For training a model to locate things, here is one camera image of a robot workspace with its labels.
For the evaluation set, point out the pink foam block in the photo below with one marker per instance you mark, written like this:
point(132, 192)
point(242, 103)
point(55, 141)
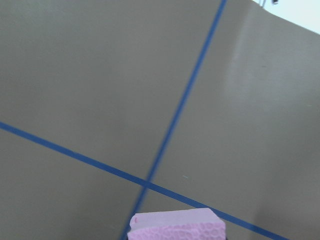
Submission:
point(188, 224)

